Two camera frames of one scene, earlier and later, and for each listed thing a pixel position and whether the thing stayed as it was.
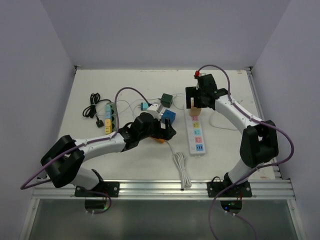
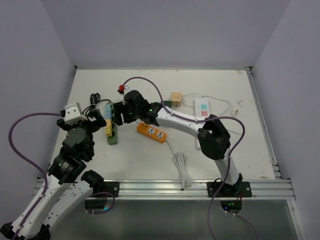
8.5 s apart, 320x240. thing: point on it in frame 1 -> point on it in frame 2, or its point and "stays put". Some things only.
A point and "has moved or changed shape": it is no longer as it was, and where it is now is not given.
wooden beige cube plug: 194,111 -> 176,99
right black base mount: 243,190 stays put
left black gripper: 166,133 -> 99,122
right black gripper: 192,92 -> 118,108
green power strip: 112,104 stays put
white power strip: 195,134 has moved or changed shape
